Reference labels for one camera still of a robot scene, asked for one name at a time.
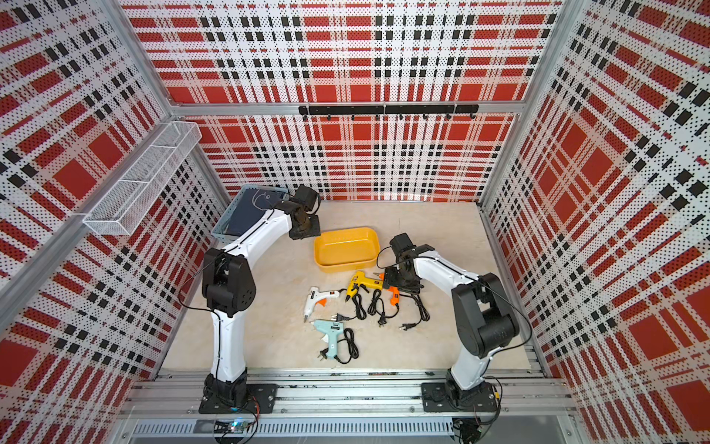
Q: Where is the orange hot glue gun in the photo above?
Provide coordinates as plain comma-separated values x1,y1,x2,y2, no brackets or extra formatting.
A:
366,287,431,331

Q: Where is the yellow hot glue gun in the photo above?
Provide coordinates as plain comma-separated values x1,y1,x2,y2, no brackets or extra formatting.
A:
345,271,383,320

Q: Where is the yellow storage box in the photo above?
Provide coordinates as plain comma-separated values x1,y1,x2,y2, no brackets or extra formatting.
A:
314,227,380,273

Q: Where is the light blue hot glue gun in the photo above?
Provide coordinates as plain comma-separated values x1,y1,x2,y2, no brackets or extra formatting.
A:
311,319,360,366

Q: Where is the white hot glue gun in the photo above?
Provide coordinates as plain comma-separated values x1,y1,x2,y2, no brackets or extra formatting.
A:
303,287,345,322

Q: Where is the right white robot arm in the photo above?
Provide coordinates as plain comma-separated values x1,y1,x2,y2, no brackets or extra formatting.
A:
384,233,521,392

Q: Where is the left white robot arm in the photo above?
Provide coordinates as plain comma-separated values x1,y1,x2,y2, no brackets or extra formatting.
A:
202,185,321,409

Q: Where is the blue-grey plastic basket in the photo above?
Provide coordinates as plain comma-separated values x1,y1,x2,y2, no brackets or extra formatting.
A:
211,184,288,244

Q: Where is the green circuit board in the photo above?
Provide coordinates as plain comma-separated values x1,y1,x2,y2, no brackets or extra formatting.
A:
214,420,249,435

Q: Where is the black wall hook rail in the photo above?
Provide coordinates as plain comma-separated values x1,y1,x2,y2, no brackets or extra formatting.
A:
298,104,480,118

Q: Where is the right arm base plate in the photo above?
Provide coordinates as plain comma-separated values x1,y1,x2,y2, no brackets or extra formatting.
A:
421,380,497,414

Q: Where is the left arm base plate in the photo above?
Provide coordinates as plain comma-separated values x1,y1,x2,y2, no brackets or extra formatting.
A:
198,381,278,414

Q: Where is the white wire mesh shelf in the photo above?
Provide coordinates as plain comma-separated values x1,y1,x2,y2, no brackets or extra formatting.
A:
83,120,201,236

